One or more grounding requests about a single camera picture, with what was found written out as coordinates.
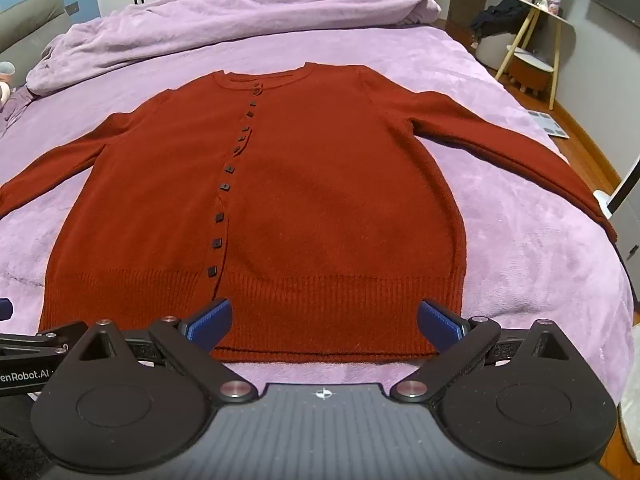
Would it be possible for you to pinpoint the purple bed sheet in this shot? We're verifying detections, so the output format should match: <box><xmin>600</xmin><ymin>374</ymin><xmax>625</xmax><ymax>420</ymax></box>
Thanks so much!
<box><xmin>0</xmin><ymin>24</ymin><xmax>637</xmax><ymax>413</ymax></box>

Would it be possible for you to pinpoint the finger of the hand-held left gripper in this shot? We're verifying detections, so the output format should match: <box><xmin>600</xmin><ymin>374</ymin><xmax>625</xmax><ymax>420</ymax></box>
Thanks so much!
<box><xmin>0</xmin><ymin>299</ymin><xmax>90</xmax><ymax>357</ymax></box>

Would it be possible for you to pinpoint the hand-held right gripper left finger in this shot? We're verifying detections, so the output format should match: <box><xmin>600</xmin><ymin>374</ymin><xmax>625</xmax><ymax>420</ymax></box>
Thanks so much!
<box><xmin>74</xmin><ymin>297</ymin><xmax>257</xmax><ymax>405</ymax></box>

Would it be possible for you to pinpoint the pink and white cup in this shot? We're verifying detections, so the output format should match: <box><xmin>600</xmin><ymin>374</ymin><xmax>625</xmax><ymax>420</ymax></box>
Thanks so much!
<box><xmin>0</xmin><ymin>61</ymin><xmax>17</xmax><ymax>112</ymax></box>

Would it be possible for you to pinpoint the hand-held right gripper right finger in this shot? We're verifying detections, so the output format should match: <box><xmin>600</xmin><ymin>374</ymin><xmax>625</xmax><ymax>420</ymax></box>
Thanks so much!
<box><xmin>389</xmin><ymin>299</ymin><xmax>577</xmax><ymax>405</ymax></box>

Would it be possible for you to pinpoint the dark clothes pile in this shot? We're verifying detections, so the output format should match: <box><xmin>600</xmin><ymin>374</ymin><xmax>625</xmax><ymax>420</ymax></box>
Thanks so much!
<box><xmin>471</xmin><ymin>0</ymin><xmax>527</xmax><ymax>45</ymax></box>

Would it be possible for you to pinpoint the purple fleece duvet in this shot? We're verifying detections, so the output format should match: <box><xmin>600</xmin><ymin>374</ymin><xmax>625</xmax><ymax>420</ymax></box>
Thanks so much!
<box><xmin>25</xmin><ymin>0</ymin><xmax>443</xmax><ymax>97</ymax></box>

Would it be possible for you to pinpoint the white floor appliance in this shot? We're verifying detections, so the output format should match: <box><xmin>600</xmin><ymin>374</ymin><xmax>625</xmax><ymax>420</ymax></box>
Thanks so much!
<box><xmin>592</xmin><ymin>150</ymin><xmax>640</xmax><ymax>262</ymax></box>

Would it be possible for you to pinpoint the red knit cardigan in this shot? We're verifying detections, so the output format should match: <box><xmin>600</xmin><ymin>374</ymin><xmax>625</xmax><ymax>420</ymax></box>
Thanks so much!
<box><xmin>0</xmin><ymin>61</ymin><xmax>619</xmax><ymax>365</ymax></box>

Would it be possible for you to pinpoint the wooden side table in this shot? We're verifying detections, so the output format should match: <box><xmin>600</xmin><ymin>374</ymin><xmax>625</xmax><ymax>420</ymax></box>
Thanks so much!
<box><xmin>495</xmin><ymin>0</ymin><xmax>572</xmax><ymax>112</ymax></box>

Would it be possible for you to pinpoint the brown stool with white top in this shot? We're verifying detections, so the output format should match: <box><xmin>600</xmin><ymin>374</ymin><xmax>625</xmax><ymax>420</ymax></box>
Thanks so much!
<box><xmin>509</xmin><ymin>50</ymin><xmax>557</xmax><ymax>97</ymax></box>

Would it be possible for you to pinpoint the grey padded headboard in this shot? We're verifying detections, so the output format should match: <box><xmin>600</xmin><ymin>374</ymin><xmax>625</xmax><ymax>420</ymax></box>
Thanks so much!
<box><xmin>0</xmin><ymin>0</ymin><xmax>72</xmax><ymax>57</ymax></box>

